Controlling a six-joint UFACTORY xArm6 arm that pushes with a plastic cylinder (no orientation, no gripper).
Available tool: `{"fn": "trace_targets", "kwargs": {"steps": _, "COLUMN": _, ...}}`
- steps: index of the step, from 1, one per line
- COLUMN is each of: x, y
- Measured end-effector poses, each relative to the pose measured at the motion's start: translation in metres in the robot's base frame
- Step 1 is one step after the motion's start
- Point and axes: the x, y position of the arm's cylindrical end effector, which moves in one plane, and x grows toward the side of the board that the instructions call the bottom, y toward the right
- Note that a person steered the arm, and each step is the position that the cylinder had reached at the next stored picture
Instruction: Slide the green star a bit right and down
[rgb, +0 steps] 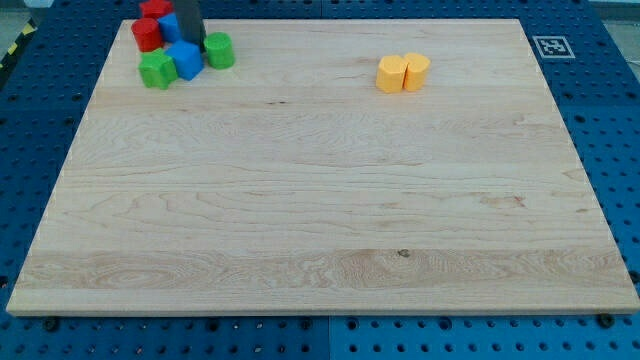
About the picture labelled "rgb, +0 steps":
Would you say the green star block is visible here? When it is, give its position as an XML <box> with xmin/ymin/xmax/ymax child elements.
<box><xmin>138</xmin><ymin>48</ymin><xmax>178</xmax><ymax>90</ymax></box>

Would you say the red star block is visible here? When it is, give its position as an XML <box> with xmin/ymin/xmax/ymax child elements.
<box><xmin>139</xmin><ymin>0</ymin><xmax>174</xmax><ymax>19</ymax></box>

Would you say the wooden board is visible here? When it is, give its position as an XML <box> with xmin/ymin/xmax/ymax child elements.
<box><xmin>7</xmin><ymin>19</ymin><xmax>639</xmax><ymax>317</ymax></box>

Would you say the yellow heart block left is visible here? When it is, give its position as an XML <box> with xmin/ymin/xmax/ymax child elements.
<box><xmin>375</xmin><ymin>55</ymin><xmax>408</xmax><ymax>93</ymax></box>

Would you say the yellow heart block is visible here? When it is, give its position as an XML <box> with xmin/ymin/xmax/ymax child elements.
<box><xmin>375</xmin><ymin>55</ymin><xmax>408</xmax><ymax>93</ymax></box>
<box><xmin>404</xmin><ymin>53</ymin><xmax>431</xmax><ymax>91</ymax></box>

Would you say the yellow heart block right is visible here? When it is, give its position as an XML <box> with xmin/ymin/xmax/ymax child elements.
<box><xmin>404</xmin><ymin>53</ymin><xmax>431</xmax><ymax>91</ymax></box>

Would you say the green cylinder block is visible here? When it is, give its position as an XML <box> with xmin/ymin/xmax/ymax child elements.
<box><xmin>204</xmin><ymin>32</ymin><xmax>235</xmax><ymax>69</ymax></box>

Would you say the blue cube block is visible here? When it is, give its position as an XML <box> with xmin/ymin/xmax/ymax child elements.
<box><xmin>165</xmin><ymin>41</ymin><xmax>204</xmax><ymax>81</ymax></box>

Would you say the small blue block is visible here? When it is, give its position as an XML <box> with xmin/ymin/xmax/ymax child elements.
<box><xmin>157</xmin><ymin>13</ymin><xmax>182</xmax><ymax>43</ymax></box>

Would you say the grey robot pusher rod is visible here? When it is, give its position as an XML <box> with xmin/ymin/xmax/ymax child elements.
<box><xmin>172</xmin><ymin>0</ymin><xmax>206</xmax><ymax>53</ymax></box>

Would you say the red cylinder block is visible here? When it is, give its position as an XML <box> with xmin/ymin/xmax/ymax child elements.
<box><xmin>131</xmin><ymin>18</ymin><xmax>164</xmax><ymax>52</ymax></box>

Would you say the white fiducial marker tag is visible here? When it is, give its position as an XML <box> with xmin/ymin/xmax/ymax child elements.
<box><xmin>533</xmin><ymin>35</ymin><xmax>575</xmax><ymax>59</ymax></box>

